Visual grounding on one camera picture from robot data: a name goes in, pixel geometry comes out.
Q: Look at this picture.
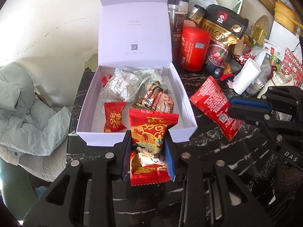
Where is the round woven coaster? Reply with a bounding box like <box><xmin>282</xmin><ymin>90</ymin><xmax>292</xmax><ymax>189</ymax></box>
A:
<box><xmin>251</xmin><ymin>15</ymin><xmax>270</xmax><ymax>37</ymax></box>

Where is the clear plastic bag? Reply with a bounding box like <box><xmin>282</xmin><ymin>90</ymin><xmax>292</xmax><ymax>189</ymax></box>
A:
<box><xmin>246</xmin><ymin>59</ymin><xmax>273</xmax><ymax>95</ymax></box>

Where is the white box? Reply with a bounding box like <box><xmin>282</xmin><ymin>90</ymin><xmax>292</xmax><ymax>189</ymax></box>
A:
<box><xmin>270</xmin><ymin>20</ymin><xmax>300</xmax><ymax>46</ymax></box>

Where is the dark green seat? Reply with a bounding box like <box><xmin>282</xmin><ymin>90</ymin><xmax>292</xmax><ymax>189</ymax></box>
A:
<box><xmin>0</xmin><ymin>158</ymin><xmax>45</xmax><ymax>220</ymax></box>

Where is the yellow plastic container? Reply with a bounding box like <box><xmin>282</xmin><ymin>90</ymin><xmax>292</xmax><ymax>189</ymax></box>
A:
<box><xmin>274</xmin><ymin>1</ymin><xmax>296</xmax><ymax>26</ymax></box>

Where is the leaf-patterned cushion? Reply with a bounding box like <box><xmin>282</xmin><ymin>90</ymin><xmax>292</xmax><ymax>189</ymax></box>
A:
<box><xmin>18</xmin><ymin>144</ymin><xmax>68</xmax><ymax>182</ymax></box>

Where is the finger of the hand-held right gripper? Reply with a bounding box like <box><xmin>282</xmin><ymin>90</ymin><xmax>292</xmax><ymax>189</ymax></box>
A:
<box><xmin>227</xmin><ymin>106</ymin><xmax>271</xmax><ymax>126</ymax></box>
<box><xmin>230</xmin><ymin>86</ymin><xmax>303</xmax><ymax>110</ymax></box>

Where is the red packet with white print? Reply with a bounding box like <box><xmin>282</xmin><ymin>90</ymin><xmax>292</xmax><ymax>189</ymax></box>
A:
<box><xmin>189</xmin><ymin>76</ymin><xmax>244</xmax><ymax>141</ymax></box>

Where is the brown paper bag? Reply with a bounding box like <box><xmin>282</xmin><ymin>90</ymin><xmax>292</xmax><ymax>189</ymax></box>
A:
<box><xmin>233</xmin><ymin>35</ymin><xmax>251</xmax><ymax>57</ymax></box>

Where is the red printed packet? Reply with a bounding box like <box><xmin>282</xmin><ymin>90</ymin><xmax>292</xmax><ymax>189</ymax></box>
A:
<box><xmin>280</xmin><ymin>48</ymin><xmax>303</xmax><ymax>87</ymax></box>

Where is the gold brown snack packet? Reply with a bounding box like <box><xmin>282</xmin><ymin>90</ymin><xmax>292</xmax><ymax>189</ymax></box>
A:
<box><xmin>133</xmin><ymin>82</ymin><xmax>174</xmax><ymax>113</ymax></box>

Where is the red packet with cartoon figure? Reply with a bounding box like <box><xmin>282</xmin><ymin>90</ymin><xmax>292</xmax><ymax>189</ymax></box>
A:
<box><xmin>129</xmin><ymin>109</ymin><xmax>179</xmax><ymax>186</ymax></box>

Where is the small red candy packet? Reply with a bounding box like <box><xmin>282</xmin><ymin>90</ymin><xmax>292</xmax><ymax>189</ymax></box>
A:
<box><xmin>104</xmin><ymin>101</ymin><xmax>127</xmax><ymax>133</ymax></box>

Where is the green silicone coaster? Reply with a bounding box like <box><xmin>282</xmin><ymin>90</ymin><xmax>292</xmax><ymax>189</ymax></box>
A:
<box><xmin>84</xmin><ymin>53</ymin><xmax>98</xmax><ymax>71</ymax></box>

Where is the white paper bag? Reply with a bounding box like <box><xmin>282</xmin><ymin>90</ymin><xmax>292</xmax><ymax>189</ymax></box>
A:
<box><xmin>233</xmin><ymin>59</ymin><xmax>261</xmax><ymax>94</ymax></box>

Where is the clear jar with reddish contents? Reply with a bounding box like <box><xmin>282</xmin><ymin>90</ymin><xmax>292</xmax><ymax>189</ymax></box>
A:
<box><xmin>171</xmin><ymin>34</ymin><xmax>183</xmax><ymax>61</ymax></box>

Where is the white bread packet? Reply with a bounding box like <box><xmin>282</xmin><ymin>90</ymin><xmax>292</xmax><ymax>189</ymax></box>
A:
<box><xmin>133</xmin><ymin>67</ymin><xmax>164</xmax><ymax>93</ymax></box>
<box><xmin>102</xmin><ymin>67</ymin><xmax>142</xmax><ymax>103</ymax></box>

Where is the red patterned snack packet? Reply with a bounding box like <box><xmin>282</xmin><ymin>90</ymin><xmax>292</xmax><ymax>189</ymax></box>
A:
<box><xmin>233</xmin><ymin>53</ymin><xmax>257</xmax><ymax>65</ymax></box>

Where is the small red candy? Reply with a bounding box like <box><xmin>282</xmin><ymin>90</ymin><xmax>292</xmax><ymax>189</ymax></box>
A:
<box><xmin>101</xmin><ymin>74</ymin><xmax>113</xmax><ymax>86</ymax></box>

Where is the small black-lidded snack jar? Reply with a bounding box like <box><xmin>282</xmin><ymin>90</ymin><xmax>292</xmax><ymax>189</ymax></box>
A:
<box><xmin>189</xmin><ymin>5</ymin><xmax>206</xmax><ymax>26</ymax></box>

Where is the pale green puffer jacket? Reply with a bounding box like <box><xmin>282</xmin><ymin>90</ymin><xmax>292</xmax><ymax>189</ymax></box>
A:
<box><xmin>0</xmin><ymin>61</ymin><xmax>73</xmax><ymax>156</ymax></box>

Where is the lavender gift box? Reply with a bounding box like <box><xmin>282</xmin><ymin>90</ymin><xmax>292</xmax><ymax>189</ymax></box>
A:
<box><xmin>76</xmin><ymin>0</ymin><xmax>198</xmax><ymax>146</ymax></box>

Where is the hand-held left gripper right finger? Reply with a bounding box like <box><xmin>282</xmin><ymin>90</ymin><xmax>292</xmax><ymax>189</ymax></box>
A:
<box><xmin>165</xmin><ymin>132</ymin><xmax>273</xmax><ymax>227</ymax></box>

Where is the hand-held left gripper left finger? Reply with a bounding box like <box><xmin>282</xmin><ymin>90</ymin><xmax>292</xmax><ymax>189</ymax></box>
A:
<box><xmin>22</xmin><ymin>131</ymin><xmax>132</xmax><ymax>227</ymax></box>

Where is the black gold oat bag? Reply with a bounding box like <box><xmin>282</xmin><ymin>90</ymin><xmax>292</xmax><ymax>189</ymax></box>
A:
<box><xmin>200</xmin><ymin>4</ymin><xmax>249</xmax><ymax>77</ymax></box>

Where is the gold box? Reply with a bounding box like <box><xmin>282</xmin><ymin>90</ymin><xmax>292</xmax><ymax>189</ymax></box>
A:
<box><xmin>251</xmin><ymin>27</ymin><xmax>266</xmax><ymax>46</ymax></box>

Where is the red canister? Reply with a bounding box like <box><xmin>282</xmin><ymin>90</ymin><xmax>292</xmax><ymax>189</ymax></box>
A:
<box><xmin>179</xmin><ymin>26</ymin><xmax>211</xmax><ymax>71</ymax></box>

